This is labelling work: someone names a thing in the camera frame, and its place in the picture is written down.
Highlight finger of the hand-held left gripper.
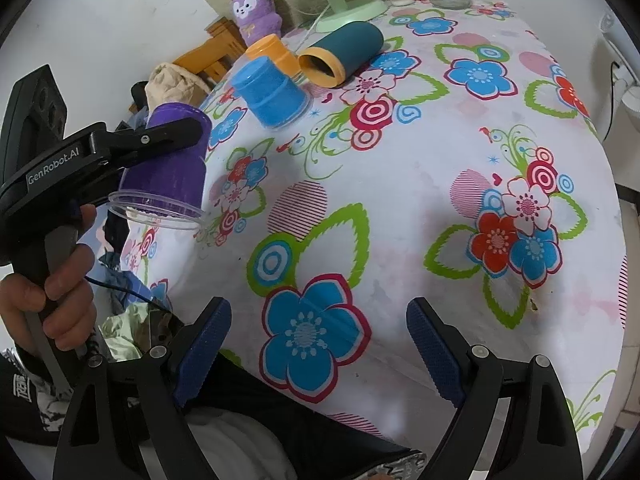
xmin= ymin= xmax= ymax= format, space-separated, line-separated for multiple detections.
xmin=97 ymin=118 xmax=207 ymax=172

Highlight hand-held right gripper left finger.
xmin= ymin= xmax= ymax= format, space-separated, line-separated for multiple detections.
xmin=54 ymin=296 xmax=233 ymax=480

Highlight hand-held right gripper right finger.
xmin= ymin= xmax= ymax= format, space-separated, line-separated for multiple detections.
xmin=406 ymin=297 xmax=585 ymax=480

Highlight purple plastic cup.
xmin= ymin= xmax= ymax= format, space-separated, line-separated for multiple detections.
xmin=107 ymin=102 xmax=214 ymax=227

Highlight blue plastic cup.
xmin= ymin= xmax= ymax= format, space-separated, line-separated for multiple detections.
xmin=229 ymin=56 xmax=310 ymax=129

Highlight orange plastic cup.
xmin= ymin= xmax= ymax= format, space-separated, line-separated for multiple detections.
xmin=244 ymin=33 xmax=302 ymax=82

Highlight person's left hand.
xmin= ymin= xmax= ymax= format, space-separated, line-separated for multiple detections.
xmin=0 ymin=204 xmax=99 ymax=357

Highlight beige crumpled cloth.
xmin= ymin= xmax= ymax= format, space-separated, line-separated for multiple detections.
xmin=144 ymin=62 xmax=212 ymax=112

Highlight wooden chair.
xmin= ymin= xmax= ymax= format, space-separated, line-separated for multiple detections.
xmin=172 ymin=17 xmax=249 ymax=87

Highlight person's dark trousers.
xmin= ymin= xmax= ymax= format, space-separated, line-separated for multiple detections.
xmin=125 ymin=349 xmax=428 ymax=480

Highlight purple plush toy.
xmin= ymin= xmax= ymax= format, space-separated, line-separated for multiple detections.
xmin=230 ymin=0 xmax=284 ymax=47

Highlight floral tablecloth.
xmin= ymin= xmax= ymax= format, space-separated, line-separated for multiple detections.
xmin=117 ymin=0 xmax=632 ymax=442

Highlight teal tumbler with orange rim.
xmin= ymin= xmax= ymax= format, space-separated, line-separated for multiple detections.
xmin=298 ymin=22 xmax=385 ymax=89

